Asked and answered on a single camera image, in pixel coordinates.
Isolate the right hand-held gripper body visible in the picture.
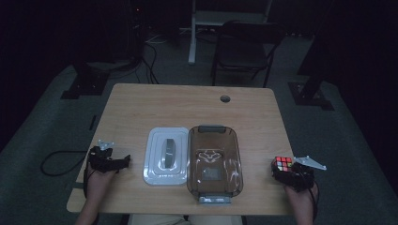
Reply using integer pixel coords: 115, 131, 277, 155
281, 155, 328, 193

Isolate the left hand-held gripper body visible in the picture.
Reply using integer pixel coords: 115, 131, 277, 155
87, 139, 117, 174

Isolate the person's right hand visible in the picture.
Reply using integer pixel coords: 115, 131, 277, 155
283, 181, 321, 208

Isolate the person's left hand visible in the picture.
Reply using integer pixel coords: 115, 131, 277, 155
84, 162, 117, 202

